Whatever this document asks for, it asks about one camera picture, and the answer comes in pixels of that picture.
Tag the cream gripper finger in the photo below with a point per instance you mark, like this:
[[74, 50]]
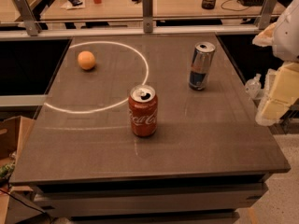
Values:
[[280, 93], [265, 37]]

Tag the red Coca-Cola can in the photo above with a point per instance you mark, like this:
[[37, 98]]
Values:
[[143, 108]]

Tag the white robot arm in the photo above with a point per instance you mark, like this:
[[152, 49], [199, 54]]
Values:
[[285, 43]]

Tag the silver blue energy drink can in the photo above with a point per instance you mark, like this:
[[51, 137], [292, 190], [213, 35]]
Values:
[[201, 63]]

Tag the clear plastic bottle near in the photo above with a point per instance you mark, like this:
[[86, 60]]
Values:
[[253, 86]]

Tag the black mesh pen cup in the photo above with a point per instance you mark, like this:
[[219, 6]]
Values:
[[208, 4]]

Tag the orange fruit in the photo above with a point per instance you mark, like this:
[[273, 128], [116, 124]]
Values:
[[86, 60]]

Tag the grey drawer cabinet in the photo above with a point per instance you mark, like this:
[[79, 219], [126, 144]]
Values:
[[142, 197]]

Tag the brown cardboard box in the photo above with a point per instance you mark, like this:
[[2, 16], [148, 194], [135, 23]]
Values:
[[14, 133]]

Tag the right metal bracket post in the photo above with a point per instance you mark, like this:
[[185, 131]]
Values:
[[263, 20]]

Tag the metal bracket post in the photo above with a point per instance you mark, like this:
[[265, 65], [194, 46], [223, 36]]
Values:
[[31, 25], [263, 20], [147, 12]]

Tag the middle metal bracket post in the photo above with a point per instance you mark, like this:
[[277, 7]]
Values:
[[147, 12]]

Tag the left metal bracket post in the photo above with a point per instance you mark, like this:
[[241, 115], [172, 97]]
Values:
[[31, 25]]

